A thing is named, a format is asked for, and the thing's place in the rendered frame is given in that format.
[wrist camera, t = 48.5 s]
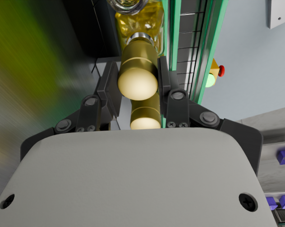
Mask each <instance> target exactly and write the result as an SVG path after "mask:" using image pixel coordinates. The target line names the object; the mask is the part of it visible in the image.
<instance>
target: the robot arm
mask: <svg viewBox="0 0 285 227"><path fill-rule="evenodd" d="M157 65H158V80H159V99H160V113H161V114H162V115H163V118H166V123H165V128H155V129H134V130H114V131H111V130H110V127H111V123H110V121H116V119H117V117H119V113H120V106H121V100H122V93H121V92H120V91H119V89H118V86H117V79H118V74H119V70H118V66H117V63H116V62H114V61H107V62H106V66H105V69H104V72H103V75H102V77H99V80H98V83H97V86H96V88H95V91H94V94H93V95H88V96H86V97H85V98H83V100H82V102H81V105H80V108H79V109H78V110H76V111H75V112H73V113H72V114H70V115H69V116H67V117H65V118H64V119H62V120H60V121H59V122H58V123H57V124H56V126H55V128H53V127H51V128H48V129H46V130H44V131H42V132H40V133H38V134H35V135H33V136H31V137H29V138H27V139H26V140H25V141H23V143H22V144H21V147H20V164H19V166H18V167H17V169H16V170H15V172H14V173H13V175H12V177H11V178H10V180H9V182H8V183H7V185H6V187H5V188H4V190H3V192H2V193H1V195H0V227H277V224H276V222H275V219H274V217H273V215H272V212H271V209H270V207H269V204H268V202H267V200H266V197H265V195H264V192H263V190H262V188H261V186H260V183H259V181H258V179H257V174H258V169H259V163H260V157H261V151H262V144H263V135H262V133H261V132H260V131H259V130H257V129H255V128H253V127H250V126H247V125H244V124H241V123H238V122H235V121H232V120H229V119H226V118H224V119H221V118H219V116H218V115H217V114H216V113H214V112H212V111H211V110H209V109H207V108H205V107H203V106H201V105H199V104H197V103H195V102H194V101H192V100H190V99H188V92H187V91H186V90H184V89H180V87H179V81H178V77H177V72H176V70H174V71H169V70H168V64H167V58H166V56H160V58H157Z"/></svg>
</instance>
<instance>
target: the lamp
mask: <svg viewBox="0 0 285 227"><path fill-rule="evenodd" d="M214 82H215V78H214V75H213V74H212V73H209V75H208V79H207V83H206V87H210V86H212V85H213V84H214Z"/></svg>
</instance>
